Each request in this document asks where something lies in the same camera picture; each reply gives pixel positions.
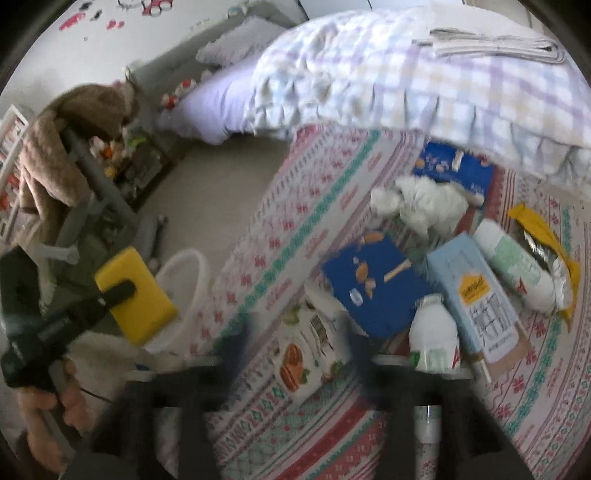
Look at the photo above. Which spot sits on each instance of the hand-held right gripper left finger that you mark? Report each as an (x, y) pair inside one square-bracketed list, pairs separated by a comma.
[(240, 344)]

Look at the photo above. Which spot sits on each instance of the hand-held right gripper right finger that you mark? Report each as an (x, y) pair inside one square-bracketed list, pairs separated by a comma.
[(364, 362)]

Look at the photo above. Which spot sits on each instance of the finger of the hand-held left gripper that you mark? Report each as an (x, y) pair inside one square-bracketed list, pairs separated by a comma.
[(111, 295)]

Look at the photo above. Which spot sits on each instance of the yellow sponge block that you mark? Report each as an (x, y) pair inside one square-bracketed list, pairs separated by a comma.
[(143, 309)]

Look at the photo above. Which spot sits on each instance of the white orange print snack packet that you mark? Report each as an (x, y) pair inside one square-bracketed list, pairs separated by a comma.
[(304, 360)]

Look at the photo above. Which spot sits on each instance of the dark blue nut print box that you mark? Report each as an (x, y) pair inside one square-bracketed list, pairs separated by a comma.
[(466, 168), (378, 290)]

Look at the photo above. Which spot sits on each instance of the white plastic waste bin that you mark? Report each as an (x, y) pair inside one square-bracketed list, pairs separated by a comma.
[(184, 281)]

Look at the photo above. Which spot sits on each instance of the small white bottle green label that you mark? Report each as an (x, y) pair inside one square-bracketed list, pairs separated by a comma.
[(434, 332)]

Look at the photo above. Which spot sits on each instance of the light blue drink carton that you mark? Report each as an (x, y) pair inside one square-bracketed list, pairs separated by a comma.
[(480, 295)]

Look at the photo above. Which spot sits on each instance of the long white bottle green label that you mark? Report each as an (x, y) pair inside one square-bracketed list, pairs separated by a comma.
[(512, 263)]

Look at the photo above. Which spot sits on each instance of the yellow foil snack bag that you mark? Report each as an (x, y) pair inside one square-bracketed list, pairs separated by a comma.
[(540, 230)]

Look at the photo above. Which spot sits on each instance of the person's left hand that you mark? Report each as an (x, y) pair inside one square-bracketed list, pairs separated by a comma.
[(74, 406)]

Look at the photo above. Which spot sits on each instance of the grey rolling chair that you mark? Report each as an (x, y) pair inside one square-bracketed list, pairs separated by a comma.
[(97, 180)]

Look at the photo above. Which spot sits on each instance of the dark bedside cabinet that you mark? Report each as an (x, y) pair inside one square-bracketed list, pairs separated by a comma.
[(147, 166)]

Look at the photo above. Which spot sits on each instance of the group of small colourful toys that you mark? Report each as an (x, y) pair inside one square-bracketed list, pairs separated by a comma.
[(113, 150)]

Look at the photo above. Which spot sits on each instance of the brown plush blanket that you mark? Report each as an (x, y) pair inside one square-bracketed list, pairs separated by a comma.
[(51, 147)]

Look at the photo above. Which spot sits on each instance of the red white plush toys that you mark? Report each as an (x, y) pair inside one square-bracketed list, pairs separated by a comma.
[(178, 92)]

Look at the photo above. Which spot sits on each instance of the bed with purple sheet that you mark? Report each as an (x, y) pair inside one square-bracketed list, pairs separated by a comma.
[(217, 101)]

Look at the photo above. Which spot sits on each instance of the grey bed headboard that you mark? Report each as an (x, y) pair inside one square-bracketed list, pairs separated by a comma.
[(184, 60)]

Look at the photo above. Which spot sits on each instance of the purple plaid quilt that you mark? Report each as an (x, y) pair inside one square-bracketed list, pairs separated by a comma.
[(369, 83)]

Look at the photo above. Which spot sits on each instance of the striped grey pillow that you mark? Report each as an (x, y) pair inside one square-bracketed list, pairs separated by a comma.
[(240, 41)]

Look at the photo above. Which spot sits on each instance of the folded striped cloth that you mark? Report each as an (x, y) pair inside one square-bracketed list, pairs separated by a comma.
[(498, 46)]

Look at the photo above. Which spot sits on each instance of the pink wall stickers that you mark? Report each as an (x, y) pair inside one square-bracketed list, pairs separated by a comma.
[(74, 21)]

